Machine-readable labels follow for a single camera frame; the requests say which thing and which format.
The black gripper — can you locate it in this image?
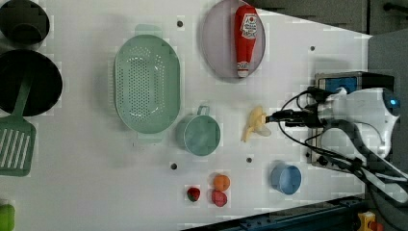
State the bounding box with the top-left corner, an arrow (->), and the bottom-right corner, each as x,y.
266,108 -> 321,128

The yellow plush banana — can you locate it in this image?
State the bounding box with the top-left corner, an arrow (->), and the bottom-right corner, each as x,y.
242,106 -> 271,142

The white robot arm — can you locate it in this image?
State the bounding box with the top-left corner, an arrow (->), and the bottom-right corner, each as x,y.
261,87 -> 407,207

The green mug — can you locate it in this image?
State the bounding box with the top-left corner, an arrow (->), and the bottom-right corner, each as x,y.
176,105 -> 220,157

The blue bowl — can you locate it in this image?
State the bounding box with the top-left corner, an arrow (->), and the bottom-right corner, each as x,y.
270,163 -> 302,195

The orange toy fruit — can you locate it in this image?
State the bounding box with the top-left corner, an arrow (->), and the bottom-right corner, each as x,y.
213,174 -> 231,192

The grey round plate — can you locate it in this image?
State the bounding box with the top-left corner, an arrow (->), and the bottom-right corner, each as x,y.
201,0 -> 266,78

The red toy fruit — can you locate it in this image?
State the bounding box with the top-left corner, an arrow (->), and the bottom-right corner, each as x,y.
211,191 -> 228,207

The red plush ketchup bottle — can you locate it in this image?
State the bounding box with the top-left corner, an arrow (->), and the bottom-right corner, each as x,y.
234,5 -> 258,78

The red toy strawberry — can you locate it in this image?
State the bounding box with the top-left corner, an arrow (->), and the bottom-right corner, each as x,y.
187,188 -> 201,202

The black pot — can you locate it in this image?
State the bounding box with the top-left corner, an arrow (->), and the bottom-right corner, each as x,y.
0,49 -> 64,117

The green slotted spatula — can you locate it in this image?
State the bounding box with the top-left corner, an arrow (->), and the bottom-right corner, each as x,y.
0,72 -> 37,177

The green toy object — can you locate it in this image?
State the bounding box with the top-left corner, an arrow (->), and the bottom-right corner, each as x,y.
0,204 -> 15,231

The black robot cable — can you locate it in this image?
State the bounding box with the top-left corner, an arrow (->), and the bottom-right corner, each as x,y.
277,90 -> 367,174

